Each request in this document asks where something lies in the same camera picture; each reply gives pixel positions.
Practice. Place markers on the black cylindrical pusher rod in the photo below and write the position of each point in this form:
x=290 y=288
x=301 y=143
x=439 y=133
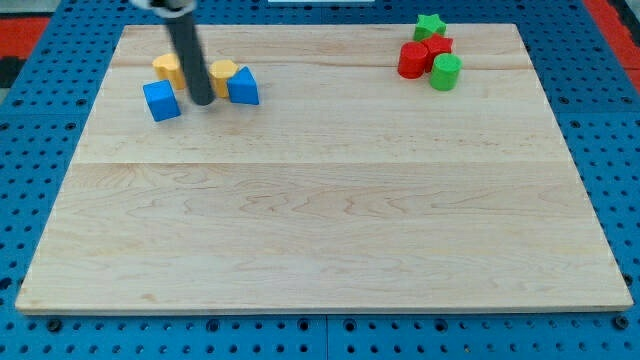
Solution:
x=186 y=43

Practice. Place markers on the silver rod mount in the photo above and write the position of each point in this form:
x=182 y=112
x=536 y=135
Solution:
x=166 y=8

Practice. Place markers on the yellow hexagon block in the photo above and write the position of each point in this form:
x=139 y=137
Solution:
x=220 y=72

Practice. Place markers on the yellow heart block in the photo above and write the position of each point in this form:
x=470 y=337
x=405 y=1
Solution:
x=168 y=67

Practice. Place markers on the blue cube block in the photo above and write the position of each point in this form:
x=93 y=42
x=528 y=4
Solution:
x=161 y=100

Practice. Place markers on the blue triangle block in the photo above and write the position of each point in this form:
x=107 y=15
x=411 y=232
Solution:
x=243 y=88

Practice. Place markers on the light wooden board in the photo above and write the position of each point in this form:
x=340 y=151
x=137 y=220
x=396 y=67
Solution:
x=347 y=190

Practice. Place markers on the red cylinder block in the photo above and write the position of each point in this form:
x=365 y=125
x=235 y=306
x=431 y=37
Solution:
x=412 y=60

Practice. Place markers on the green star block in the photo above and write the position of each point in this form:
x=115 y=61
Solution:
x=428 y=25

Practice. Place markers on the red star block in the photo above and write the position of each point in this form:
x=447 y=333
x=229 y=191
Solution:
x=436 y=44

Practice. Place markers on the green cylinder block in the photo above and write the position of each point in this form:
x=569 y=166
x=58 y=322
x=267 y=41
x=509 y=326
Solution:
x=445 y=72

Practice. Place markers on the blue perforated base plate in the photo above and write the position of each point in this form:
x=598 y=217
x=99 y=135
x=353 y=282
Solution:
x=54 y=54

